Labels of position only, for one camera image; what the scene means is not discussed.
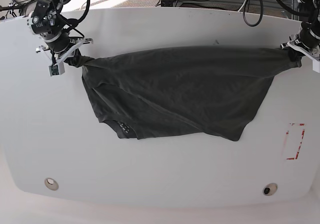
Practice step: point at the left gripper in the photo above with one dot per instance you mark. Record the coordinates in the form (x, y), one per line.
(304, 43)

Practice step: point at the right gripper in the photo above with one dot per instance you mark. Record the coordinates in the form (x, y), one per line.
(61, 45)

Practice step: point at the dark grey T-shirt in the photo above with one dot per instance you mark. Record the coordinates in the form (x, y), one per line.
(182, 90)

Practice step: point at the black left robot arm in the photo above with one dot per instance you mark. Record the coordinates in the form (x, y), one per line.
(309, 12)

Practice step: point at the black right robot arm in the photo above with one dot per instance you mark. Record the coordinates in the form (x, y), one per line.
(53, 28)

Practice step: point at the red tape rectangle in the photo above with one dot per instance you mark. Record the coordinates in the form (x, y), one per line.
(293, 141)

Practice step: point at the left table grommet hole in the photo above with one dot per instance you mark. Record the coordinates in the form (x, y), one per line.
(51, 184)

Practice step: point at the table grommet hole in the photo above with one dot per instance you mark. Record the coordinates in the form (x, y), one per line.
(270, 189)
(51, 184)

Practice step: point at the right table grommet hole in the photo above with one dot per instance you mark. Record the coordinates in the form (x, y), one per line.
(270, 189)

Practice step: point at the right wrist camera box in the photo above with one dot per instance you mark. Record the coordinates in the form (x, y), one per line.
(57, 69)

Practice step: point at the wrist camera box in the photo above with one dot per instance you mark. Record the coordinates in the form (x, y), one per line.
(57, 69)
(316, 66)

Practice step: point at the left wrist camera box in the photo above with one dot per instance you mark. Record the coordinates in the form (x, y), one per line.
(316, 66)

